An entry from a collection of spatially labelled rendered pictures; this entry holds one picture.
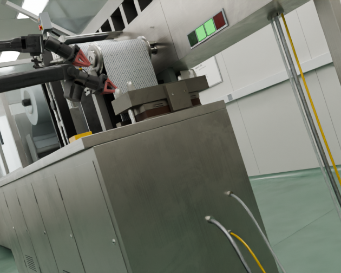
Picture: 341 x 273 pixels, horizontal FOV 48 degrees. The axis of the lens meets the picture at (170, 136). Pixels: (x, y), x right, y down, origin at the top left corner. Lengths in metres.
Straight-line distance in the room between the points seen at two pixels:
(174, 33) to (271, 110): 2.90
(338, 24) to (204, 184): 0.74
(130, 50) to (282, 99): 2.87
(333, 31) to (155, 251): 0.97
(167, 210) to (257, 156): 3.53
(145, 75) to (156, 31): 0.24
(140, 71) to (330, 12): 0.83
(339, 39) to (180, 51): 0.69
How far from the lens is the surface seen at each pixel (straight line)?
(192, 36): 1.69
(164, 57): 1.88
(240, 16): 1.49
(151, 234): 1.40
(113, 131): 1.36
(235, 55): 4.80
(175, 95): 1.57
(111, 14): 2.29
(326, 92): 4.11
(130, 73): 1.75
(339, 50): 1.45
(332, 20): 1.46
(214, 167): 1.57
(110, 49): 1.76
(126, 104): 1.52
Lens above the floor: 0.80
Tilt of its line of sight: 1 degrees up
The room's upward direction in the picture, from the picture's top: 18 degrees counter-clockwise
